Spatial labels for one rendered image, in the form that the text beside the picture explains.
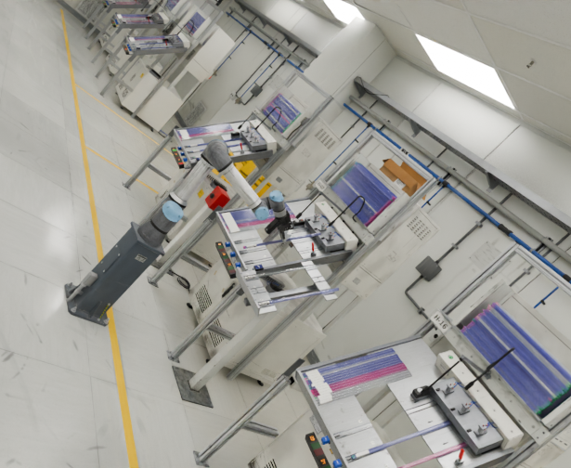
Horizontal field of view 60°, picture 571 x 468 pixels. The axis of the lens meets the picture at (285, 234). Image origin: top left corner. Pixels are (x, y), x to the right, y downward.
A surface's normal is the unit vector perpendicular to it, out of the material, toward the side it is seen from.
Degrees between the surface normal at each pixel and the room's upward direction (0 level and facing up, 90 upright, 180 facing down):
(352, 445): 45
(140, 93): 90
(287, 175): 90
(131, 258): 90
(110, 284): 90
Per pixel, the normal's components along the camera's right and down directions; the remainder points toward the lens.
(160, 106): 0.37, 0.55
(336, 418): 0.06, -0.81
